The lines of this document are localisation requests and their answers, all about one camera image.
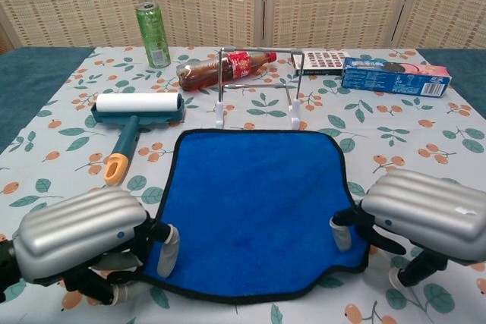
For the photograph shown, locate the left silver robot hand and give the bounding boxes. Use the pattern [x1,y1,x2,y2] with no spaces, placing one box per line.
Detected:
[13,186,180,307]

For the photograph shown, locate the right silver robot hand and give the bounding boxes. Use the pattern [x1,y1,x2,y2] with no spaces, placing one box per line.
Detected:
[330,169,486,291]

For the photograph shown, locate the blue microfiber cloth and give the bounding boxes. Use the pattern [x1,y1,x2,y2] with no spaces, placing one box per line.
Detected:
[138,129,371,305]

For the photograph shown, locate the floral leaf print tablecloth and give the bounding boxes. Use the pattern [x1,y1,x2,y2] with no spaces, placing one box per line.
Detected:
[0,46,486,324]

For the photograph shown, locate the blue and pink cookie box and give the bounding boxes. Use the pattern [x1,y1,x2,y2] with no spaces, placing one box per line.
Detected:
[340,57,453,99]

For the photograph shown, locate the teal lint roller orange tip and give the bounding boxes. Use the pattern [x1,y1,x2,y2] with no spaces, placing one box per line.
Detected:
[90,92,187,187]

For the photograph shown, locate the dark box with square grid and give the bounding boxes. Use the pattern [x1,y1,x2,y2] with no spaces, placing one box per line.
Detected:
[291,49,352,77]

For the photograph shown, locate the cola bottle with red label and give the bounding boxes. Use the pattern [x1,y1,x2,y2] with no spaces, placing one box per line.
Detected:
[175,50,279,93]

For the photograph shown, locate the green drink can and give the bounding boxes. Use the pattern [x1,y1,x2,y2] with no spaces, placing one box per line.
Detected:
[136,1,172,69]

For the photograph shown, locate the woven bamboo folding screen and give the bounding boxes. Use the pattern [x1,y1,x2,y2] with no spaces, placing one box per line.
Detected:
[0,0,486,55]

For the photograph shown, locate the metal wire rack white feet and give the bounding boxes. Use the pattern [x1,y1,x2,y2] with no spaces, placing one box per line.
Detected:
[213,46,308,130]

